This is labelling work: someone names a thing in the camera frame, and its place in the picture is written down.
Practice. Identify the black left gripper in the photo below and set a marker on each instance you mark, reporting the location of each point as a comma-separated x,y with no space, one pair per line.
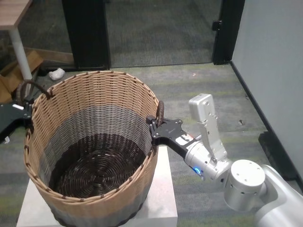
9,116

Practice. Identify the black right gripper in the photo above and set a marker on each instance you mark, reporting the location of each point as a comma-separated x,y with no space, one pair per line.
170,134

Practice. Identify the tan and grey wicker basket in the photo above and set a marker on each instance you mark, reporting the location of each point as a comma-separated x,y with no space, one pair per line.
94,203

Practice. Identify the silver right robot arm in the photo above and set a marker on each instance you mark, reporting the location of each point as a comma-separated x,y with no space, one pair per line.
246,179

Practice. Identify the brown flattened cardboard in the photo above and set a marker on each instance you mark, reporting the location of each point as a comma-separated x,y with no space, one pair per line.
9,78

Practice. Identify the white crumpled bag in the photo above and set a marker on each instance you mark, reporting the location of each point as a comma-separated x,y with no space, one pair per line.
56,73

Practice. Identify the wide black pillar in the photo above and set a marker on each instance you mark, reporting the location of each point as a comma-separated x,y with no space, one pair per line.
87,35

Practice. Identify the wooden desk with white leg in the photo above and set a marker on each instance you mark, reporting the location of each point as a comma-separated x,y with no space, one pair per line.
14,14

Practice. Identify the black door latch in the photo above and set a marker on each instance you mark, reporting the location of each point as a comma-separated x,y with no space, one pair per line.
216,25

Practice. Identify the black floor box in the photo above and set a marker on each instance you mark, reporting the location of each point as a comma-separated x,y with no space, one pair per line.
277,153

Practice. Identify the pale square block pedestal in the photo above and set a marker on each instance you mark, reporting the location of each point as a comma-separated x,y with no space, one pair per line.
163,189

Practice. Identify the black door frame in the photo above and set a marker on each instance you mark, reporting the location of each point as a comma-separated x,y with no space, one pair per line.
228,33

